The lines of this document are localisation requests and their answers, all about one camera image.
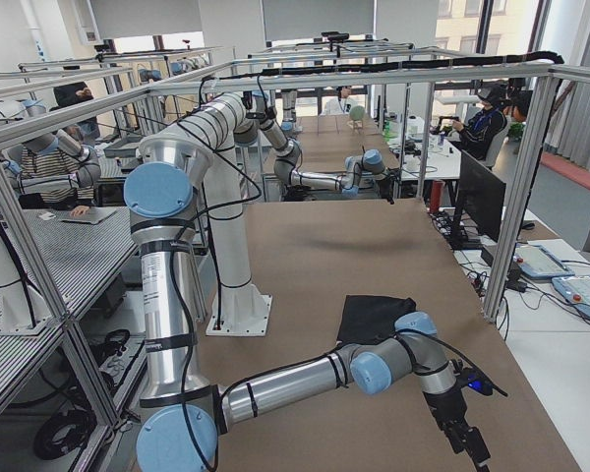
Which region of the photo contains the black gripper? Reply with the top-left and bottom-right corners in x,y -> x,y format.
422,361 -> 507,472
376,168 -> 401,205

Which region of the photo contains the black graphic t-shirt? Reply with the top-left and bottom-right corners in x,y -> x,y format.
337,295 -> 417,345

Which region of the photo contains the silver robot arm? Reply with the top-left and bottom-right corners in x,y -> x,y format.
124,93 -> 495,471
249,91 -> 399,204

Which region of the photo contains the red water bottle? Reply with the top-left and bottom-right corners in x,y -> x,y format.
429,180 -> 444,214

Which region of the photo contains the black Huawei monitor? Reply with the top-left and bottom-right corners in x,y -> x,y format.
448,150 -> 506,250

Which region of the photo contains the person with VR headset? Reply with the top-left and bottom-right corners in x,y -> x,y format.
451,85 -> 506,160

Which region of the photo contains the teach pendant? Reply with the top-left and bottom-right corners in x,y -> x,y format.
513,244 -> 574,280
552,275 -> 590,319

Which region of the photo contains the white central robot column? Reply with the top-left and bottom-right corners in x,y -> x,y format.
204,93 -> 271,336

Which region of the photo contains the silver laptop on table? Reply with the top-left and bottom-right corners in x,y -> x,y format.
59,207 -> 117,225

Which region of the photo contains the striped aluminium work table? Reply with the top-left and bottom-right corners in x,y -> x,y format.
0,207 -> 136,336

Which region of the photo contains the person in striped shirt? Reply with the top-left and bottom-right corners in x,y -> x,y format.
2,144 -> 100,215

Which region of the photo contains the aluminium frame post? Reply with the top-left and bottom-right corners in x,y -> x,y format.
483,75 -> 560,324

